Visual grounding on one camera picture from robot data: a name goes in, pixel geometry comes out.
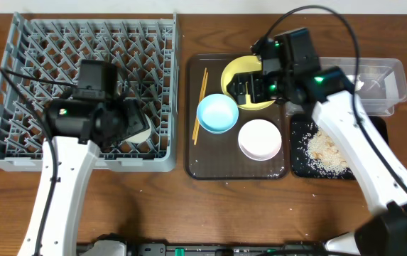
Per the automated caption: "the wooden chopstick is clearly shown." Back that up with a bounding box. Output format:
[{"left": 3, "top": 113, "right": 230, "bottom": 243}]
[
  {"left": 194, "top": 71, "right": 210, "bottom": 146},
  {"left": 192, "top": 67, "right": 207, "bottom": 141}
]

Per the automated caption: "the black rail at table edge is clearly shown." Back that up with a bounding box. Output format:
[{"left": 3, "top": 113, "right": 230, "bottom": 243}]
[{"left": 76, "top": 233, "right": 324, "bottom": 256}]

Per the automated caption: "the grey plastic dish rack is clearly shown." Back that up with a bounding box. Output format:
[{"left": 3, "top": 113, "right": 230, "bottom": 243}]
[{"left": 0, "top": 14, "right": 180, "bottom": 172}]

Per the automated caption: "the spilled rice pile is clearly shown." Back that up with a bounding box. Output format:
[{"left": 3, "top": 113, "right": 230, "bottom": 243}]
[{"left": 308, "top": 126, "right": 349, "bottom": 171}]

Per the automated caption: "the white bowl with rice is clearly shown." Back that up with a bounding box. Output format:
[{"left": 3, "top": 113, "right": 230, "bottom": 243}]
[{"left": 238, "top": 119, "right": 282, "bottom": 161}]

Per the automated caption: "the white cup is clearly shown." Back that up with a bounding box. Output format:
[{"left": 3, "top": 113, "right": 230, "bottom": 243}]
[{"left": 125, "top": 115, "right": 153, "bottom": 144}]

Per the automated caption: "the clear plastic waste bin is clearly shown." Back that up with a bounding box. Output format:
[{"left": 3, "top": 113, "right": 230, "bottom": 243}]
[{"left": 284, "top": 57, "right": 407, "bottom": 117}]

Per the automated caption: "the light blue bowl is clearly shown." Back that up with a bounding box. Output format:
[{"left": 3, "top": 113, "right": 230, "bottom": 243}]
[{"left": 197, "top": 94, "right": 239, "bottom": 134}]

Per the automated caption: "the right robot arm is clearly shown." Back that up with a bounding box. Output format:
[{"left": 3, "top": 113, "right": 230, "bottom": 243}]
[{"left": 221, "top": 28, "right": 407, "bottom": 255}]

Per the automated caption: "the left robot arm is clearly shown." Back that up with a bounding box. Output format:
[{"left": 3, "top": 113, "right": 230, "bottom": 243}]
[{"left": 18, "top": 60, "right": 150, "bottom": 255}]

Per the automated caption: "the yellow round plate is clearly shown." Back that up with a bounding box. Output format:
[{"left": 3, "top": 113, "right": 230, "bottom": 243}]
[{"left": 221, "top": 55, "right": 274, "bottom": 111}]

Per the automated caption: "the white napkin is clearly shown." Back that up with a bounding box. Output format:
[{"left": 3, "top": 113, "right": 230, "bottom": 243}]
[{"left": 355, "top": 77, "right": 364, "bottom": 91}]

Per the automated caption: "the black waste tray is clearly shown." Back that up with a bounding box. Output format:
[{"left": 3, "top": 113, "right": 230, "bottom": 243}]
[{"left": 289, "top": 114, "right": 389, "bottom": 181}]

